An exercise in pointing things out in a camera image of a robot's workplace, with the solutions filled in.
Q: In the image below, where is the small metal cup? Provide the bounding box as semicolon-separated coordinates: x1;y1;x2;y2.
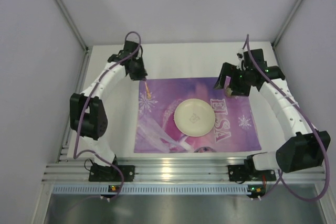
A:
225;87;233;97

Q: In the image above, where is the gold spoon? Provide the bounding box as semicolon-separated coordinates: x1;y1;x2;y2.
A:
144;81;151;100

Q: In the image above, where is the purple Elsa placemat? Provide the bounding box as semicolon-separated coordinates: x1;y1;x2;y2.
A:
134;77;261;154

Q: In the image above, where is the cream round plate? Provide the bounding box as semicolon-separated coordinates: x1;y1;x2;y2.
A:
174;99;215;137

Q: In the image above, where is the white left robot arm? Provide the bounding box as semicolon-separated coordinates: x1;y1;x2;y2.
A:
70;40;148;167

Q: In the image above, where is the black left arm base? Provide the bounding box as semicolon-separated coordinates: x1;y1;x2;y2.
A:
88;163;135;182

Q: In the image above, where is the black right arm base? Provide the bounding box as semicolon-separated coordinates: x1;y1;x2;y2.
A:
227;165;276;184

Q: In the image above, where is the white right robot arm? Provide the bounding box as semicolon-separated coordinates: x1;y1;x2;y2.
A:
214;49;330;173

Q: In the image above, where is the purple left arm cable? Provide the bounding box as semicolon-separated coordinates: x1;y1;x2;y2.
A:
73;31;144;198

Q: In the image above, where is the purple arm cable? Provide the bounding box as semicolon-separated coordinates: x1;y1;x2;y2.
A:
73;31;144;198
237;34;331;201

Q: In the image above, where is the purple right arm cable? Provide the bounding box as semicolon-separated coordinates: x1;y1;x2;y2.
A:
237;34;331;201

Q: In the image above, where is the aluminium mounting rail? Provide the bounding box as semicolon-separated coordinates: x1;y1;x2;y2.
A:
41;157;329;183

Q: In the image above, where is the white slotted cable duct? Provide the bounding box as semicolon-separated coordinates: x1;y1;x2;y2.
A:
52;184;265;195

